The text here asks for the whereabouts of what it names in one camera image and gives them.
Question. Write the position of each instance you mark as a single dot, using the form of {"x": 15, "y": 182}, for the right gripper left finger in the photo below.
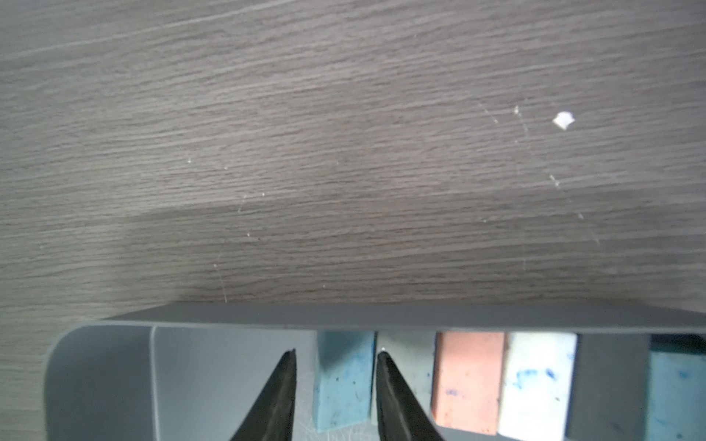
{"x": 271, "y": 418}

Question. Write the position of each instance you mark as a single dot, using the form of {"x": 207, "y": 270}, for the pink eraser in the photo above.
{"x": 468, "y": 374}

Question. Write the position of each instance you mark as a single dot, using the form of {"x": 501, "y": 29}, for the blue eraser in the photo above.
{"x": 675, "y": 396}
{"x": 343, "y": 378}

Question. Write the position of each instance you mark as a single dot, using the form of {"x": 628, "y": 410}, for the dark grey storage tray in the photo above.
{"x": 191, "y": 371}

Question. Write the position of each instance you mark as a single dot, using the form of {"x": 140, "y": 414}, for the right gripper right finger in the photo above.
{"x": 399, "y": 414}

